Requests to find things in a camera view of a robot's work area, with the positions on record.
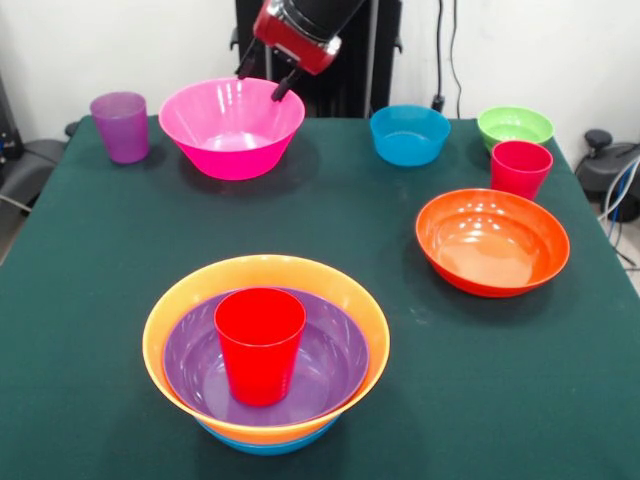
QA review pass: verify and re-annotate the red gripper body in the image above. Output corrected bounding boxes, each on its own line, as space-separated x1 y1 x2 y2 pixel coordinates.
252 0 344 77

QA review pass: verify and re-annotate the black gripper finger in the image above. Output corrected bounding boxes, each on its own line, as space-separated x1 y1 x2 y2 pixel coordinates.
270 67 304 103
237 38 261 81

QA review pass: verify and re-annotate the pink bowl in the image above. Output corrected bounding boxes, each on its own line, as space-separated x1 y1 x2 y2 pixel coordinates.
158 76 306 181

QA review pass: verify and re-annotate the orange bowl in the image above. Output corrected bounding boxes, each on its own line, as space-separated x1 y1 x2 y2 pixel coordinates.
142 253 392 446

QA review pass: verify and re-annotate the red cup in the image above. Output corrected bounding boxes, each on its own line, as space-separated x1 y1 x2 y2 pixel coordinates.
213 287 308 408

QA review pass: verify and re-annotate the purple bowl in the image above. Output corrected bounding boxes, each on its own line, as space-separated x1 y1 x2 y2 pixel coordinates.
162 287 371 427

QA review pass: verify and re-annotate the large blue bowl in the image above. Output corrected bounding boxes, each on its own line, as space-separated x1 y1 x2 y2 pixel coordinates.
197 417 341 457

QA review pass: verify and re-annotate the small blue bowl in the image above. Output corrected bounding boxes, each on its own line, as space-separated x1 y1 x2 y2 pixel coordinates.
369 104 452 168

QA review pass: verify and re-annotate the purple cup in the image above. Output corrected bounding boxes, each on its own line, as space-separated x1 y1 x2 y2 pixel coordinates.
89 91 150 165

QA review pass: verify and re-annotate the dark green tablecloth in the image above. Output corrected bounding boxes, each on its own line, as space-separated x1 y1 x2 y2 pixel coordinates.
0 115 640 480

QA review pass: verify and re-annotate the black wheeled base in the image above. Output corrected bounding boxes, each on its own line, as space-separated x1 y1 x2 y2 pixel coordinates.
0 122 81 211
574 128 640 201

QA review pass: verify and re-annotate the black stand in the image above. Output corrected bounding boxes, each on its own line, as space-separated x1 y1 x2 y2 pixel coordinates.
0 74 22 151

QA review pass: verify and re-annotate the crimson cup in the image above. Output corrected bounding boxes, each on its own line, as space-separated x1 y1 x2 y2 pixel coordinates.
489 140 555 202

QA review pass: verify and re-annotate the red-orange bowl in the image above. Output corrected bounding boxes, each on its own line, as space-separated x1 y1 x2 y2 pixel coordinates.
415 188 572 299

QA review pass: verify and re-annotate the black wall cable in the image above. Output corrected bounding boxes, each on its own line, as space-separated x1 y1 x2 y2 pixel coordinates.
448 0 464 120
432 0 448 114

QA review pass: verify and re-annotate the tangle of floor cables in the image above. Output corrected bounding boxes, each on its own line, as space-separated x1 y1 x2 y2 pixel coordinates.
597 154 640 266

